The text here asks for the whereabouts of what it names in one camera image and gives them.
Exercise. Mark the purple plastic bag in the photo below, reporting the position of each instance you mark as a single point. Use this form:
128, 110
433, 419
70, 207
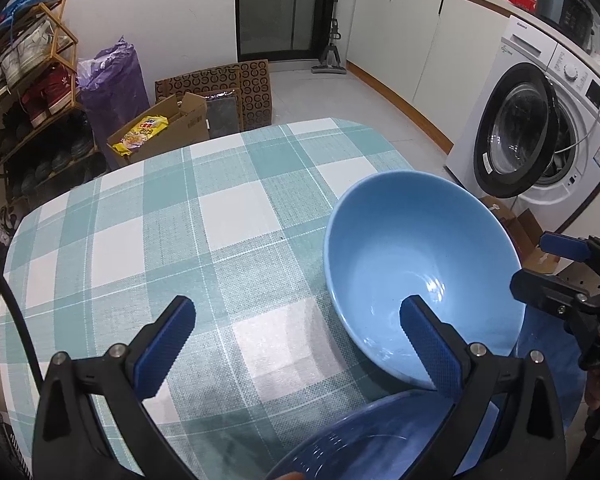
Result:
112, 90

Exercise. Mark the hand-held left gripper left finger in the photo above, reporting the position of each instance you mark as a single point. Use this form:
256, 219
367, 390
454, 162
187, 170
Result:
162, 350

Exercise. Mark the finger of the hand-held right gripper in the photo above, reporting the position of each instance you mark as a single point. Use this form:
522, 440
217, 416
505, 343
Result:
540, 287
562, 246

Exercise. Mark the black-framed glass sliding door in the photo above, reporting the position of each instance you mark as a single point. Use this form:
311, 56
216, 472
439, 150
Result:
285, 10

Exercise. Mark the light blue bowl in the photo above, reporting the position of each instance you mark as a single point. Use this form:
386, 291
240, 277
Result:
420, 240

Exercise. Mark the teal checked tablecloth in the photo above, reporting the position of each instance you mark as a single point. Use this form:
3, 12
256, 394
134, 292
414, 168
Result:
180, 235

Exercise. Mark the yellow snack packet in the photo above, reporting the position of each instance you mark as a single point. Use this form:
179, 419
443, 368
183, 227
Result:
140, 135

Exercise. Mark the small brown cardboard box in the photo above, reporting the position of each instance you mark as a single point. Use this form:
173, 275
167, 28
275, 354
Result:
527, 232

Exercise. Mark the wooden shoe rack with shoes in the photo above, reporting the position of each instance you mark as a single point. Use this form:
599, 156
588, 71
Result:
25, 60

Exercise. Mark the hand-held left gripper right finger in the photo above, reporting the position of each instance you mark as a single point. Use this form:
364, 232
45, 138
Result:
432, 350

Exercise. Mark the person's right hand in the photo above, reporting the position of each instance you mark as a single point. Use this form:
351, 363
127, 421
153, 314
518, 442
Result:
597, 390

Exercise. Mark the white base cabinets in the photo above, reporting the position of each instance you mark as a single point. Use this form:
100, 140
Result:
420, 40

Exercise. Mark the black pressure cooker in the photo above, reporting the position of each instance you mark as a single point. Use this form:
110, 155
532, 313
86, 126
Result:
565, 7

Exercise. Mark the patterned flat cardboard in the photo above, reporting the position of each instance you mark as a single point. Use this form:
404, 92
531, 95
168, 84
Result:
252, 90

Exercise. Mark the dark blue bowl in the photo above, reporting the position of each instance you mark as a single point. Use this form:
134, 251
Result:
360, 440

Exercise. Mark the silver foil tray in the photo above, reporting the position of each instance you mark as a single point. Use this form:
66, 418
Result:
223, 112

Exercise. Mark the open cardboard box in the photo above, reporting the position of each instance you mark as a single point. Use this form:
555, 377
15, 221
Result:
190, 120

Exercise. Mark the white washing machine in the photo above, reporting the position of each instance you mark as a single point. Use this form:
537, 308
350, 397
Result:
530, 125

